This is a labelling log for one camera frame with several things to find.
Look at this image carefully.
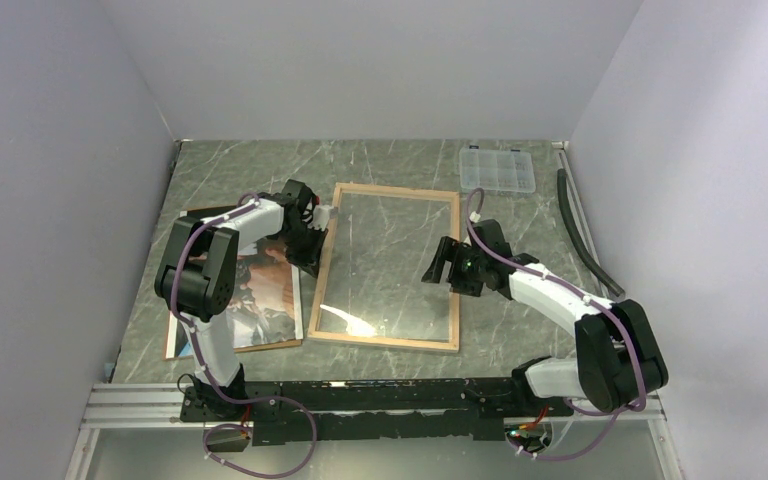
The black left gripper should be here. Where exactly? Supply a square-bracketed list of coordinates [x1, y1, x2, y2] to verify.
[277, 223, 329, 278]

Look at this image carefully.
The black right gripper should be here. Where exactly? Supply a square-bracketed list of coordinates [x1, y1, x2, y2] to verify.
[422, 236, 487, 297]

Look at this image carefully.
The white wooden picture frame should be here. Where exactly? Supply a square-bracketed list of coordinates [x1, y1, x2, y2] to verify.
[307, 182, 463, 354]

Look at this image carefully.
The brown wooden backing board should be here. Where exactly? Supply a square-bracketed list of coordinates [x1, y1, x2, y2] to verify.
[163, 206, 304, 362]

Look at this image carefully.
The glossy photo print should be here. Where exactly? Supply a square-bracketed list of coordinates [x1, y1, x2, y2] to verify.
[177, 227, 303, 352]

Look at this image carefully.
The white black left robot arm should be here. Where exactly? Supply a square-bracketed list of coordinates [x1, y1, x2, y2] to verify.
[154, 180, 337, 420]

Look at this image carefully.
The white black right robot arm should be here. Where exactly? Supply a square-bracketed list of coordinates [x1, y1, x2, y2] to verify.
[422, 219, 669, 415]

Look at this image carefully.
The clear plastic compartment box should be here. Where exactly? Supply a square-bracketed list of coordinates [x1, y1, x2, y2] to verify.
[458, 145, 536, 195]

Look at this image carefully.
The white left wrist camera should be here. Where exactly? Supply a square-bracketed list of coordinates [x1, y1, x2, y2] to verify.
[310, 203, 339, 231]

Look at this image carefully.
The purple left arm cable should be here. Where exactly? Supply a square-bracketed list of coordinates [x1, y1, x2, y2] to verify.
[170, 193, 320, 477]

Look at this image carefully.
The black rubber hose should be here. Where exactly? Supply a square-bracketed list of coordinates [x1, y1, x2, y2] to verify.
[556, 167, 626, 297]

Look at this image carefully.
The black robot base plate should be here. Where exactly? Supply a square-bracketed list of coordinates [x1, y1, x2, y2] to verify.
[180, 377, 572, 446]

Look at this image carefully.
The aluminium extrusion rail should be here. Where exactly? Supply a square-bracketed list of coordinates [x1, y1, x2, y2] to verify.
[81, 382, 667, 429]

